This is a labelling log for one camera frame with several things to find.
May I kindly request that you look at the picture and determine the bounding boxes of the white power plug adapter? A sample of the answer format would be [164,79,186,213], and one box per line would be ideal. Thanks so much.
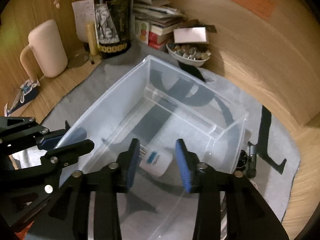
[139,145,173,177]

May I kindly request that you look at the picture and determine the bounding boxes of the black cylindrical lens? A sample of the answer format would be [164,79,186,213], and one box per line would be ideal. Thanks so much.
[236,150,251,173]

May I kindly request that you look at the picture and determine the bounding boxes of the clear plastic storage box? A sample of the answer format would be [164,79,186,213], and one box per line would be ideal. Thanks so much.
[59,56,247,239]

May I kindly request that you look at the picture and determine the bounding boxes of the blue cartoon sticker card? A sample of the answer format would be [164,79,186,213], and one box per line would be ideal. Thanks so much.
[4,79,40,117]

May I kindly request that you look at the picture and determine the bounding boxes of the grey mat with black pattern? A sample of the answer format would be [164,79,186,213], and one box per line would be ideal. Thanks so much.
[42,43,299,239]

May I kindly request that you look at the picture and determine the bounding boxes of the pink mug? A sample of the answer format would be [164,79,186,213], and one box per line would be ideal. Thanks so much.
[20,20,68,82]

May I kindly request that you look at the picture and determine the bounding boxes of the white bowl of marbles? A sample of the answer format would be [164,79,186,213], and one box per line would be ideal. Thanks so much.
[166,42,211,68]

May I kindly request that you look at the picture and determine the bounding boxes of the gold lip balm tube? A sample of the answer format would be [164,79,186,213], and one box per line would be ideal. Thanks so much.
[86,22,98,56]

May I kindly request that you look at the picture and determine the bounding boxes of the white card box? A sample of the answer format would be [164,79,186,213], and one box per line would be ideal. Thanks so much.
[174,27,209,44]

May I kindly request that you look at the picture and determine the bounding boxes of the white handwritten note paper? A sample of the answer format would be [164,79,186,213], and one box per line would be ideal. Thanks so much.
[72,0,94,43]

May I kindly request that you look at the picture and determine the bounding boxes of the stack of books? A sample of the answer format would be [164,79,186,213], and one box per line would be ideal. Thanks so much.
[133,2,187,51]

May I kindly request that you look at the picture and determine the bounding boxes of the dark wine bottle elephant label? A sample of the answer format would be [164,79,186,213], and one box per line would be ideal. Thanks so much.
[93,0,132,59]

